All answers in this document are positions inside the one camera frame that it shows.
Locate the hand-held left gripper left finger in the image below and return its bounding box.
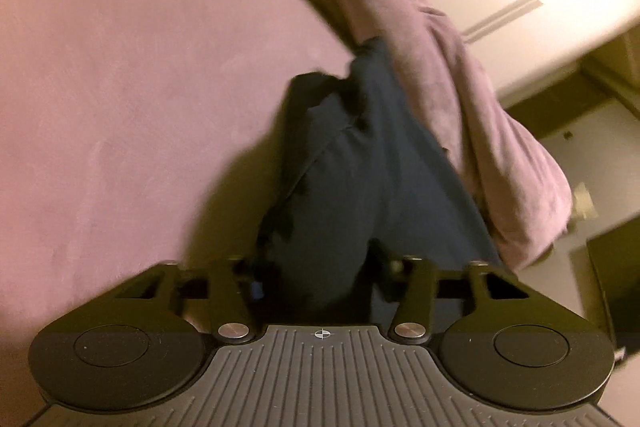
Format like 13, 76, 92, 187
105, 257, 266, 343

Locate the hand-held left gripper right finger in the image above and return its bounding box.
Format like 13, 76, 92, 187
372, 254, 534, 344

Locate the navy zip jacket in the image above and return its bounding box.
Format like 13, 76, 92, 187
255, 36, 506, 325

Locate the white crumpled paper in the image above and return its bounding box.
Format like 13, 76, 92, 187
570, 182, 599, 221

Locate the black box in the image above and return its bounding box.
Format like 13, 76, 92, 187
586, 229, 640, 353

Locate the purple duvet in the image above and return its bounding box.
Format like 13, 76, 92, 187
190, 0, 573, 273

